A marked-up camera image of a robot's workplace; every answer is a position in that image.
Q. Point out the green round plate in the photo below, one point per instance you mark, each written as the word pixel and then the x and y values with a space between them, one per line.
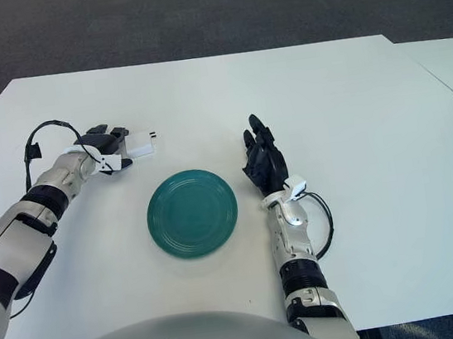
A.
pixel 192 213

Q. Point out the white charger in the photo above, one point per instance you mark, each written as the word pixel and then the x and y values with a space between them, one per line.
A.
pixel 140 145

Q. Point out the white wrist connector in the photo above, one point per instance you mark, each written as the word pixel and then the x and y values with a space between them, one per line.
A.
pixel 110 163
pixel 295 187

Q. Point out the white left wrist connector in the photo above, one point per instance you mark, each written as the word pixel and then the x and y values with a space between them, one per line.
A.
pixel 110 163

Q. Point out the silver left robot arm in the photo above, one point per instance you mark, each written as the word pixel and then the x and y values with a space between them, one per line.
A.
pixel 23 242

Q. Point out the white right wrist connector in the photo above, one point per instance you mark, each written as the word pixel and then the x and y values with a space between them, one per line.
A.
pixel 295 187

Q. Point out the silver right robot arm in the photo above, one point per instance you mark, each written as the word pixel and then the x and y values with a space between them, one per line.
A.
pixel 292 227

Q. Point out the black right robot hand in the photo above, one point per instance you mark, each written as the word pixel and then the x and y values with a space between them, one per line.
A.
pixel 269 164

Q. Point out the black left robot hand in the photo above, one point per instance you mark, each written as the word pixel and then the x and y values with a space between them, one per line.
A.
pixel 102 142

